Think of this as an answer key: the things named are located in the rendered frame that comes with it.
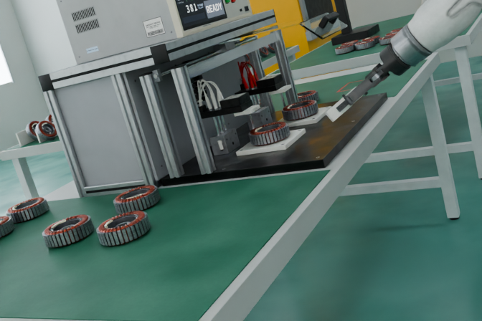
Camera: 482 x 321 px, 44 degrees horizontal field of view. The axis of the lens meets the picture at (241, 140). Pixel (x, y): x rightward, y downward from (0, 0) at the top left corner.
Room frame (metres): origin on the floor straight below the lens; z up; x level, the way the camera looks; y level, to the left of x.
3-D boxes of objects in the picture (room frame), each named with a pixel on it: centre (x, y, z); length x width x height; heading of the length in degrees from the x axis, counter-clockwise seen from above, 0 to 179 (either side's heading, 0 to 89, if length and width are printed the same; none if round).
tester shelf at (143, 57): (1.87, 0.14, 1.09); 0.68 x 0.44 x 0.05; 150
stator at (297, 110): (1.82, -0.20, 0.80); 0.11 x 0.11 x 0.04
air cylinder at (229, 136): (1.68, 0.05, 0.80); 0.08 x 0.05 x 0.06; 150
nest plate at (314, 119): (1.82, -0.20, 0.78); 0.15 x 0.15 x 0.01; 60
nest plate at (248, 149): (1.61, -0.08, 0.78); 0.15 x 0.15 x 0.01; 60
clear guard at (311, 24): (1.85, -0.22, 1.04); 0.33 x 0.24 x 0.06; 60
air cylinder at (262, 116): (1.89, -0.08, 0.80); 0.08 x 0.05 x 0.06; 150
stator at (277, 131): (1.61, -0.08, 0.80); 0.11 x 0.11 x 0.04
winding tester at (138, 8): (1.88, 0.13, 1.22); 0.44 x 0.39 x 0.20; 150
